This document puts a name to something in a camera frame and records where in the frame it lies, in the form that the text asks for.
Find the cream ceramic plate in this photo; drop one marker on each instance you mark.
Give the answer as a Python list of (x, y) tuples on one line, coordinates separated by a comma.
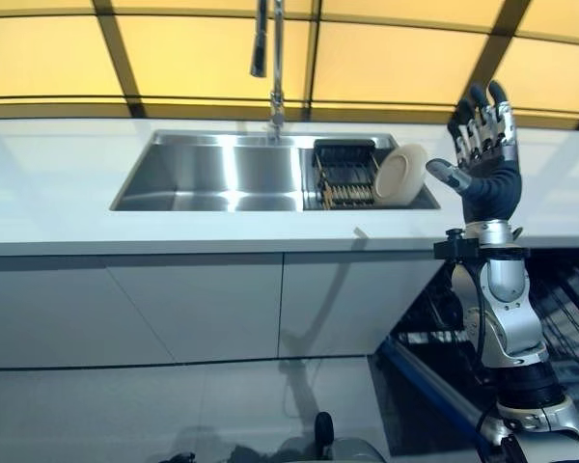
[(400, 173)]

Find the dark window frame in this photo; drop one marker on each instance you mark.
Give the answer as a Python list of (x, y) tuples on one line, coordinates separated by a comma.
[(121, 58)]

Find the black robot right foot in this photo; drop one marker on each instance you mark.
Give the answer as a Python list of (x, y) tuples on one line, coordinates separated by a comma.
[(324, 429)]

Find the stainless steel sink basin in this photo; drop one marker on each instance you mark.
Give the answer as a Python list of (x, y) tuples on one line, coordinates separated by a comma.
[(212, 169)]

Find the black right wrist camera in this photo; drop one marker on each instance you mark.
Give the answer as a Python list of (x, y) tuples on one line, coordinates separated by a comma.
[(456, 247)]

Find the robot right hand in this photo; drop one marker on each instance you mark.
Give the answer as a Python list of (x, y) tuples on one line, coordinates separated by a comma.
[(492, 188)]

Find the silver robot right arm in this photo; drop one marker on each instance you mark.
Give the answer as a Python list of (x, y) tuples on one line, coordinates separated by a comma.
[(511, 313)]

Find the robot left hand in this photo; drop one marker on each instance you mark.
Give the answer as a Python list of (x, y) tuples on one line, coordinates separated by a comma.
[(181, 458)]

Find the black dish drying rack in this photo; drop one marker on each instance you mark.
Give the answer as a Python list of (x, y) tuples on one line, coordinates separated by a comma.
[(347, 178)]

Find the chrome pull-down kitchen faucet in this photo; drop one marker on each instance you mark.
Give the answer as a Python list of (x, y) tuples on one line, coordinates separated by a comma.
[(276, 72)]

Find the white cabinet door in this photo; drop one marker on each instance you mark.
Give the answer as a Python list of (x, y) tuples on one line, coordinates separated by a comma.
[(212, 308), (347, 299), (53, 313)]

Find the grey robot right leg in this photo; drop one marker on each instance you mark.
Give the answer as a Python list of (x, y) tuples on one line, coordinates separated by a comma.
[(357, 452)]

